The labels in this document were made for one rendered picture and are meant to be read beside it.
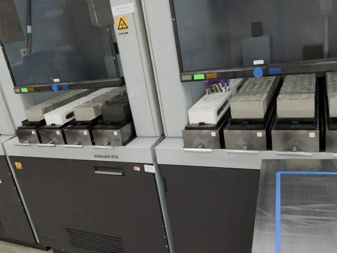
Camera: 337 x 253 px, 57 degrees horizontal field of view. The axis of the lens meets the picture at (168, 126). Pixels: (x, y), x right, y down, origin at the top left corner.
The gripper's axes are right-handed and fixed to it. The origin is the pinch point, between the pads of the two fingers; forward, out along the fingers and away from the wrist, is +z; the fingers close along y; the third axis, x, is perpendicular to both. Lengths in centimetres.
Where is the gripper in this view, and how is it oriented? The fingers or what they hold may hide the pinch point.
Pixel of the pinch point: (52, 24)
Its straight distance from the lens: 39.0
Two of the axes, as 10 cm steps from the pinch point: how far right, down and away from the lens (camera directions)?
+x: 4.0, -3.6, 8.4
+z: 1.6, 9.3, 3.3
